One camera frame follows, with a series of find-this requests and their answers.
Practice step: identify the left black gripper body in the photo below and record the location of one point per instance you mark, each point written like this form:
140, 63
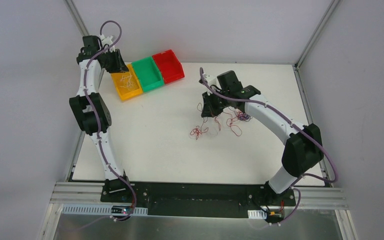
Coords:
116, 62

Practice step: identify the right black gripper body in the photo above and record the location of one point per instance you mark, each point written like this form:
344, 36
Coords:
211, 103

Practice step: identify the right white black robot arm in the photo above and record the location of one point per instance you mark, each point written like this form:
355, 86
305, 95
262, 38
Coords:
302, 143

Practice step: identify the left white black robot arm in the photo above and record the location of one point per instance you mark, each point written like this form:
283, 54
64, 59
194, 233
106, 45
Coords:
93, 116

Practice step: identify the yellow plastic bin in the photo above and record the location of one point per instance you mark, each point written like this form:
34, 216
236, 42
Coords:
127, 84

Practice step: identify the green plastic bin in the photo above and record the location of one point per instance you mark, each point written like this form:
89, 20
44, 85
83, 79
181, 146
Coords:
148, 74

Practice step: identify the red plastic bin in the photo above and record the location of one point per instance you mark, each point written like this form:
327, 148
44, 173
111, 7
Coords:
169, 66

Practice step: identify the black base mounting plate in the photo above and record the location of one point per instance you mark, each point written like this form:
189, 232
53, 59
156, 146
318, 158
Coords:
198, 199

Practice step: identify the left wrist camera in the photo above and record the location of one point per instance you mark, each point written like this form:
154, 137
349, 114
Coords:
106, 41

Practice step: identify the aluminium front rail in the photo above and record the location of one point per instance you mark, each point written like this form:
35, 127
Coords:
318, 198

